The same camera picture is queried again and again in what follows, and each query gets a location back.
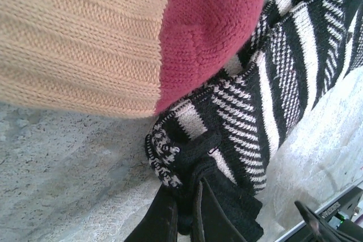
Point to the beige and maroon sock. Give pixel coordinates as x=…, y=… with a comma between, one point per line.
x=85, y=40

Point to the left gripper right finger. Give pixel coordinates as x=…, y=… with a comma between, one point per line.
x=215, y=219

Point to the black and white patterned sock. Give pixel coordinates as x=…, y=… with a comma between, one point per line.
x=269, y=97

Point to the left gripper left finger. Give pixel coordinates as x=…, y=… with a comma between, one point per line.
x=158, y=225

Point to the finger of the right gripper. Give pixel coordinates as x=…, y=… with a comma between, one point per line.
x=312, y=222

